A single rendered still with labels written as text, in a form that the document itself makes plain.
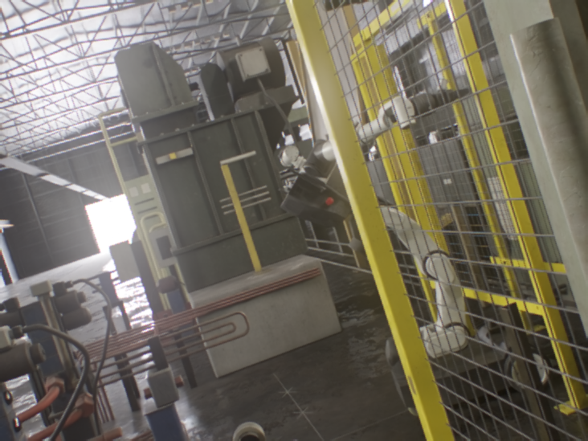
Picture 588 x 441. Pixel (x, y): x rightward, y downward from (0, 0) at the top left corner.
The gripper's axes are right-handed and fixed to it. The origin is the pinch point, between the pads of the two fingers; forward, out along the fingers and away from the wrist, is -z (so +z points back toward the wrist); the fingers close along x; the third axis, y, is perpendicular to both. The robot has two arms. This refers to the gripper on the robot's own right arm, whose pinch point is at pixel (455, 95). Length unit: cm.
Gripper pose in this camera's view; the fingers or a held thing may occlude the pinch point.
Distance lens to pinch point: 304.9
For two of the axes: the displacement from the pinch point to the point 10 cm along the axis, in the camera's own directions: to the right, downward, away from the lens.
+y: 3.1, 9.5, 0.5
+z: -9.3, 3.1, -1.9
